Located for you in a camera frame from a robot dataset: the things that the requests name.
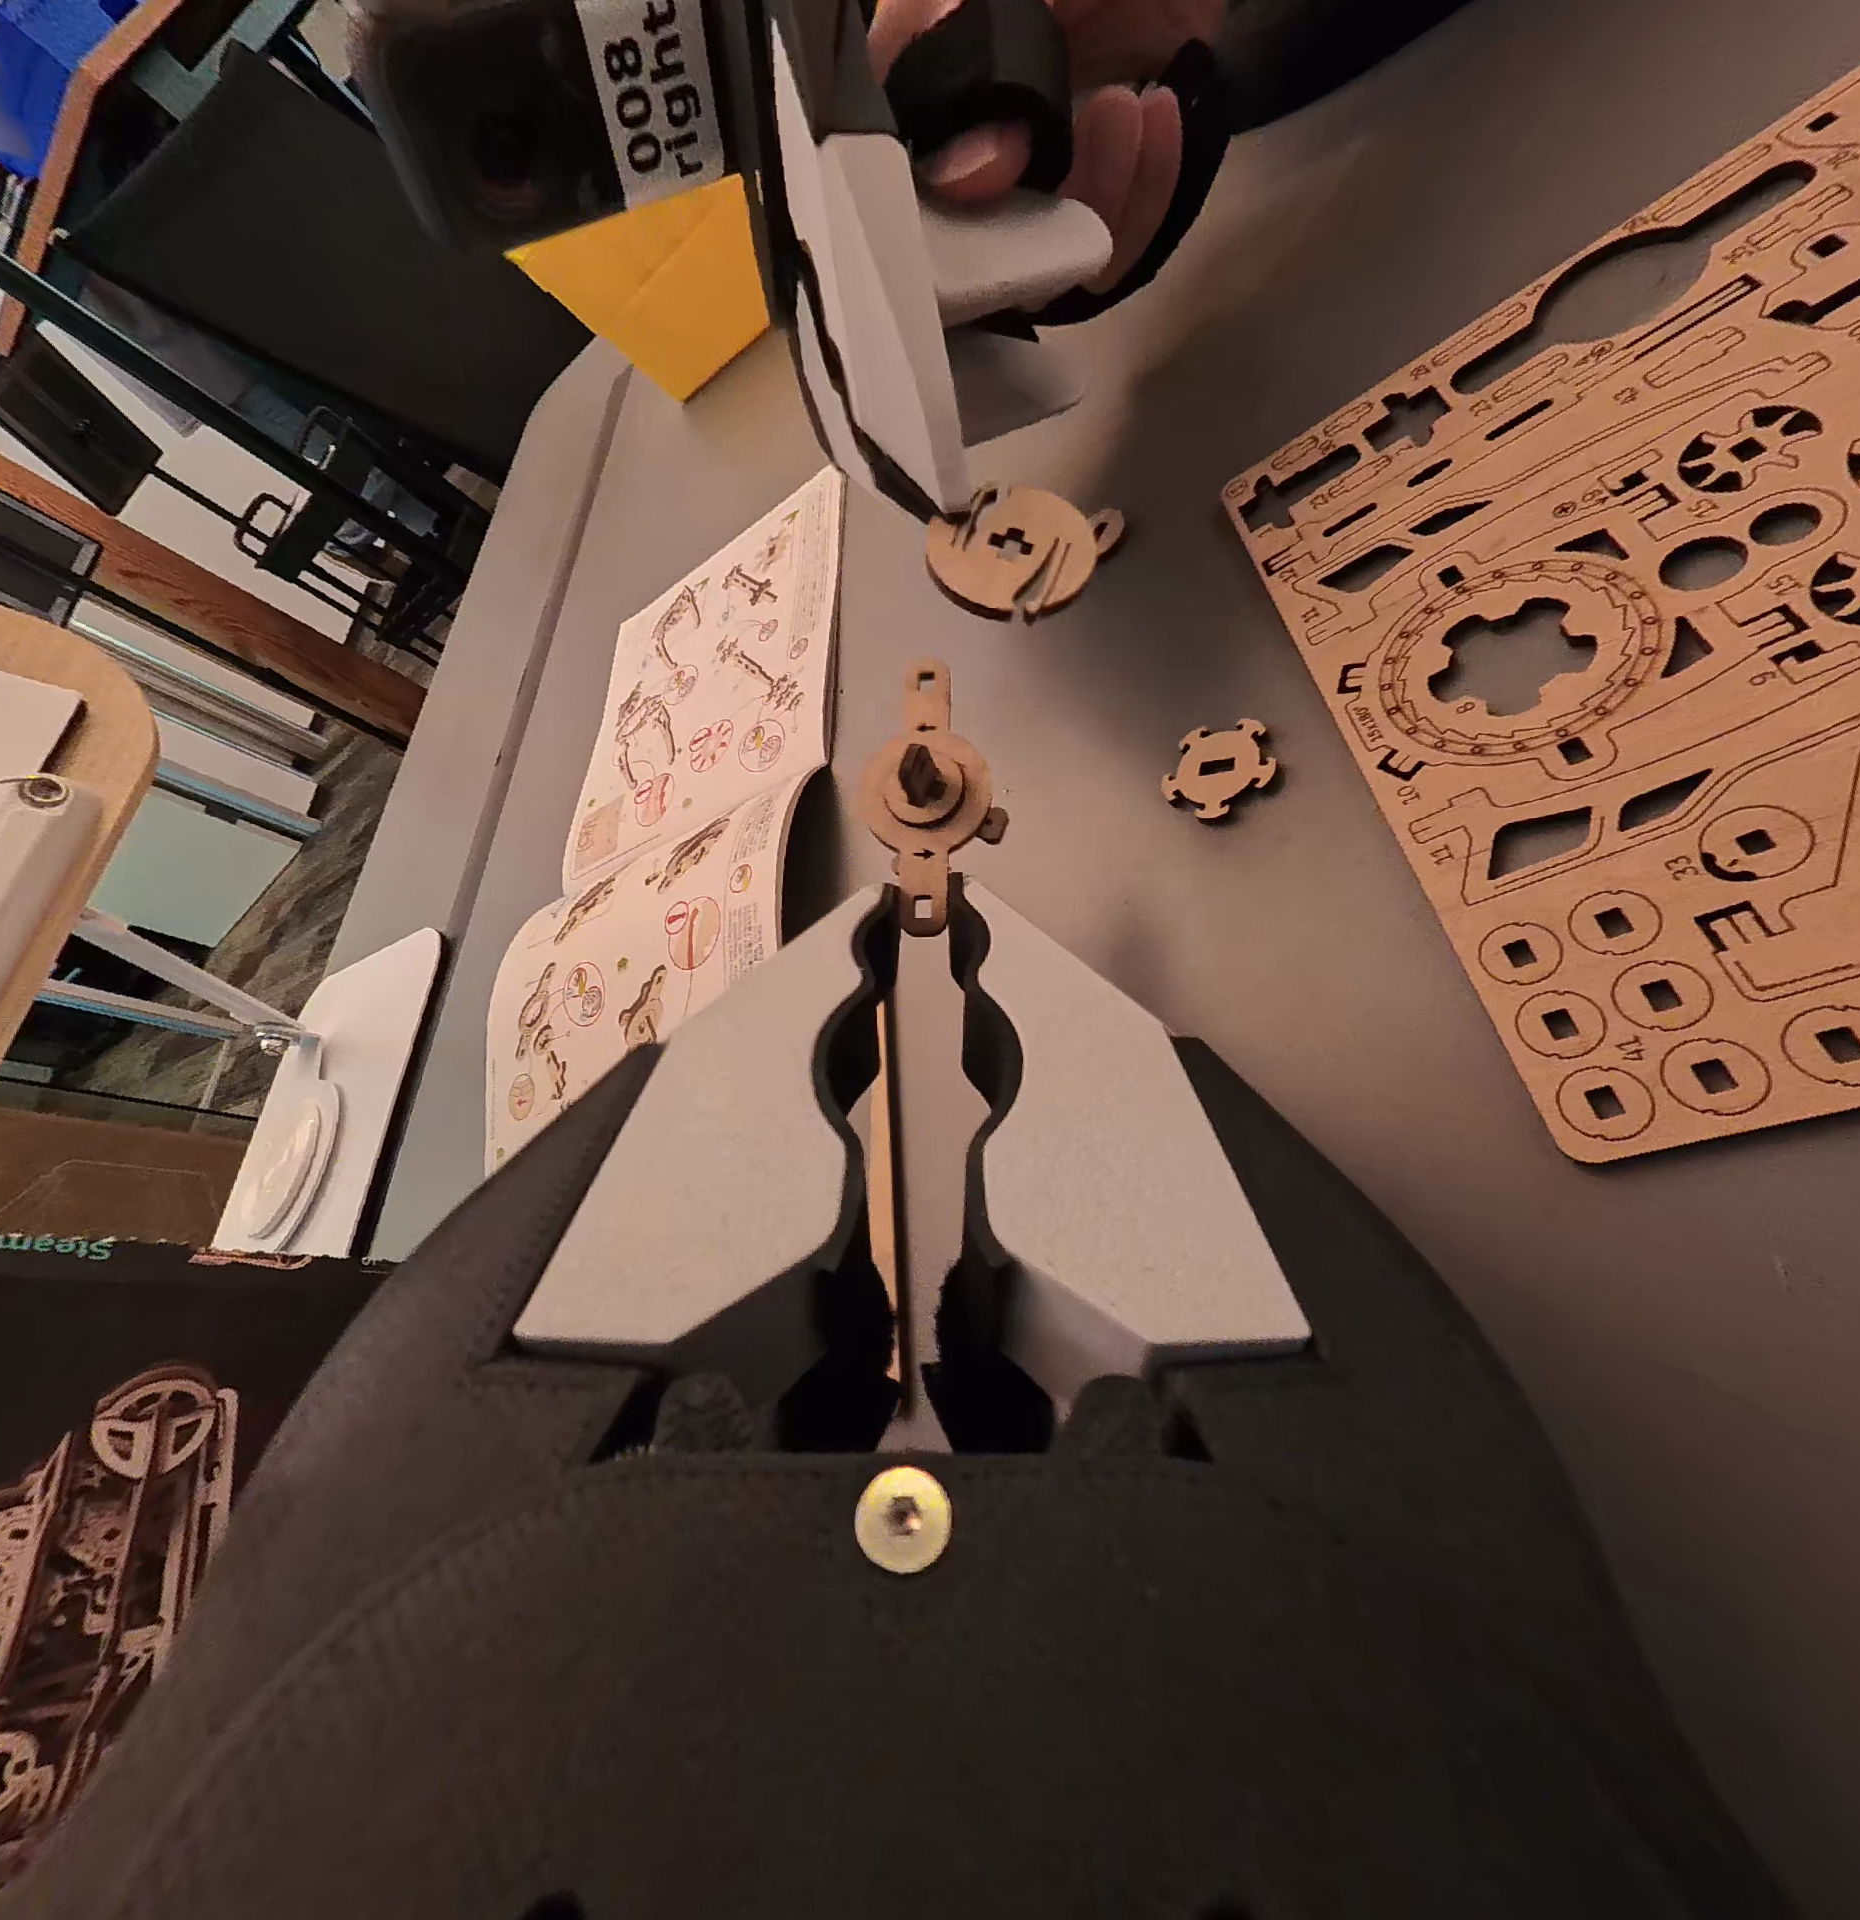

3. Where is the black model kit box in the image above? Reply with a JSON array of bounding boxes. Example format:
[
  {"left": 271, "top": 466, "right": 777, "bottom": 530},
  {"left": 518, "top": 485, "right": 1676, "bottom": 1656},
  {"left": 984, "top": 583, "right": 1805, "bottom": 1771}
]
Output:
[{"left": 0, "top": 1228, "right": 415, "bottom": 1920}]

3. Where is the black flat board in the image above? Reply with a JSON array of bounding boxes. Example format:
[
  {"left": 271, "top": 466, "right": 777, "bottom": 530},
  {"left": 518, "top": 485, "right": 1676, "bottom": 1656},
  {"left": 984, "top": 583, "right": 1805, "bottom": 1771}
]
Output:
[{"left": 61, "top": 44, "right": 603, "bottom": 466}]

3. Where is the notched wooden part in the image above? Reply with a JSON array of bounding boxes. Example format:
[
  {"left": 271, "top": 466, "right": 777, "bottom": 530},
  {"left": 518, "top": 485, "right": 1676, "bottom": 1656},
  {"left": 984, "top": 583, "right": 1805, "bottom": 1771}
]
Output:
[{"left": 1162, "top": 716, "right": 1278, "bottom": 824}]

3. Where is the assembly instruction booklet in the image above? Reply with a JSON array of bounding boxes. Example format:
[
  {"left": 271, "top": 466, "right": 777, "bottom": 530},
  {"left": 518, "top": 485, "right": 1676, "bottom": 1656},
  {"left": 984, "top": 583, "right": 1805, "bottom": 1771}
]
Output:
[{"left": 486, "top": 463, "right": 852, "bottom": 1183}]

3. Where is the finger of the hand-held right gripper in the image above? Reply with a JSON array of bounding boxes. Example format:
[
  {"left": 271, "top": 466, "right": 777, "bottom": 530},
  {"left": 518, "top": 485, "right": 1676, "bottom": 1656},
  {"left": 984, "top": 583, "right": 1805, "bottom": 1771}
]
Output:
[
  {"left": 790, "top": 274, "right": 930, "bottom": 512},
  {"left": 770, "top": 14, "right": 969, "bottom": 525}
]

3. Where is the perforated wooden parts sheet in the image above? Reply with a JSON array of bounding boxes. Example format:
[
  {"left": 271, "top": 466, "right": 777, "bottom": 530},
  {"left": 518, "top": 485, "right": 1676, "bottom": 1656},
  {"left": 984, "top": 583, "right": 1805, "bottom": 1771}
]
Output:
[{"left": 1219, "top": 44, "right": 1860, "bottom": 1169}]

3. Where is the wooden rail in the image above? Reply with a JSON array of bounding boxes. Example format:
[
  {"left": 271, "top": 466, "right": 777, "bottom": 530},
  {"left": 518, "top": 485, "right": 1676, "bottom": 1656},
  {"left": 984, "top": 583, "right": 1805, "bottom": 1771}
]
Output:
[{"left": 0, "top": 434, "right": 434, "bottom": 743}]

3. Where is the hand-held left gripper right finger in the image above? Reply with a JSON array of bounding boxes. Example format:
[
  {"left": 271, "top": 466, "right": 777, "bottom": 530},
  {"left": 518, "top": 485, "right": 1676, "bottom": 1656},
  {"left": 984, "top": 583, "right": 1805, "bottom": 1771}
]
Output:
[{"left": 926, "top": 879, "right": 1315, "bottom": 1456}]

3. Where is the yellow cardboard box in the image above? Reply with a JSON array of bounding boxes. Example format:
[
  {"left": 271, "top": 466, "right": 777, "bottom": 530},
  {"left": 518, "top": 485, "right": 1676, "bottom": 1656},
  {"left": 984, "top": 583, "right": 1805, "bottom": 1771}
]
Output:
[{"left": 505, "top": 171, "right": 777, "bottom": 402}]

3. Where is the black rectangular panel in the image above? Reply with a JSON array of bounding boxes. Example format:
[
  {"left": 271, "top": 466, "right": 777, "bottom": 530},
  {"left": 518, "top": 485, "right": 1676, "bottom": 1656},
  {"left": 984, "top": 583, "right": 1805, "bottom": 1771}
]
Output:
[
  {"left": 0, "top": 318, "right": 167, "bottom": 516},
  {"left": 0, "top": 485, "right": 101, "bottom": 623}
]

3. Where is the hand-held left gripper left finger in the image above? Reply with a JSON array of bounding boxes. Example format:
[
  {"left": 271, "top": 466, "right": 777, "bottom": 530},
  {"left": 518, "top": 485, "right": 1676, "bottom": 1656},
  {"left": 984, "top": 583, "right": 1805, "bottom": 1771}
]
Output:
[{"left": 505, "top": 882, "right": 914, "bottom": 1450}]

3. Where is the round wooden table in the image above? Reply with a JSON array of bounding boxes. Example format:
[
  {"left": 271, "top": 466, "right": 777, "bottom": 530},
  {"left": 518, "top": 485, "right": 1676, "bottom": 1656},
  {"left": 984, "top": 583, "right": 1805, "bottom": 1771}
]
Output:
[{"left": 0, "top": 597, "right": 167, "bottom": 1114}]

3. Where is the person's right hand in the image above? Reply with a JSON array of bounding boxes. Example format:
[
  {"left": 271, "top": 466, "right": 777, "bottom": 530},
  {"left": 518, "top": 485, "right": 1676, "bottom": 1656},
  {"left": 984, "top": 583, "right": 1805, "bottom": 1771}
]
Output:
[{"left": 865, "top": 0, "right": 1219, "bottom": 293}]

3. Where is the white stand with round base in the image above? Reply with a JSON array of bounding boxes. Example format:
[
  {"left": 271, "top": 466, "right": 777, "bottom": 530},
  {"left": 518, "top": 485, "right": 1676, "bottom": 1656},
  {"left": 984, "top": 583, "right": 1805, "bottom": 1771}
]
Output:
[{"left": 61, "top": 901, "right": 448, "bottom": 1255}]

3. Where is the wooden axle assembly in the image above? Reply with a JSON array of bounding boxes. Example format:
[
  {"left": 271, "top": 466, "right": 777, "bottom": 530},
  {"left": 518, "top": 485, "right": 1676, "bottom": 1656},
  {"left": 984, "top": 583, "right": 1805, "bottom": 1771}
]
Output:
[{"left": 857, "top": 661, "right": 1011, "bottom": 939}]

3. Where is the round wooden disc part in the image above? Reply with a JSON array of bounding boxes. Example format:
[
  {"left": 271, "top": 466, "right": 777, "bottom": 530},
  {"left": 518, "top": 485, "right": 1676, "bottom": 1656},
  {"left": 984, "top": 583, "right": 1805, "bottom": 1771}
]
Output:
[{"left": 926, "top": 485, "right": 1130, "bottom": 623}]

